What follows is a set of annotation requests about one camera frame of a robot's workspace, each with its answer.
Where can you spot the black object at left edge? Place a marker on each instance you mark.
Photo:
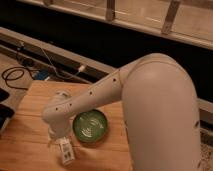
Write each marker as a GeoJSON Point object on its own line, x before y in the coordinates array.
{"type": "Point", "coordinates": [6, 112]}

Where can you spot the blue box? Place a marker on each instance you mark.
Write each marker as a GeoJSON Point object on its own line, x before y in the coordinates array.
{"type": "Point", "coordinates": [41, 75]}

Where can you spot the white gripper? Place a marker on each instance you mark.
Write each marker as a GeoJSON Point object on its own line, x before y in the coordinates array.
{"type": "Point", "coordinates": [57, 131]}

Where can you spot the green ceramic bowl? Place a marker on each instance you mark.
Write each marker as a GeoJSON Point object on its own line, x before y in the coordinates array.
{"type": "Point", "coordinates": [90, 126]}

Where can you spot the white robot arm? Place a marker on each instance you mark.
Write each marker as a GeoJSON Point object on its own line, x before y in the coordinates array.
{"type": "Point", "coordinates": [160, 108]}

